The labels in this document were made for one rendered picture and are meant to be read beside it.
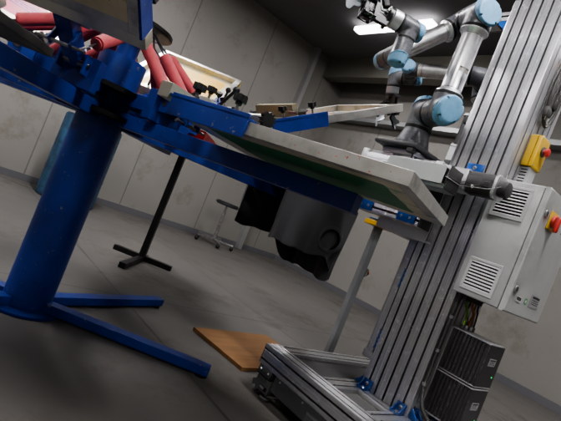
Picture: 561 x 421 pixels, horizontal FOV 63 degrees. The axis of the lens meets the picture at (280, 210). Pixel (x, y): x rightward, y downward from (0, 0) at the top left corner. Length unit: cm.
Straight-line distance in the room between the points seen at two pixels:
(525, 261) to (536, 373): 378
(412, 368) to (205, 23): 569
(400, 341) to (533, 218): 71
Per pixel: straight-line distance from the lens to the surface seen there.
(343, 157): 115
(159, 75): 190
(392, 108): 252
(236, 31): 711
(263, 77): 734
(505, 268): 186
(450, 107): 199
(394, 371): 209
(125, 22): 150
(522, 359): 563
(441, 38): 221
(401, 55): 195
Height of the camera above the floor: 79
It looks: level
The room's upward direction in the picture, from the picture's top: 22 degrees clockwise
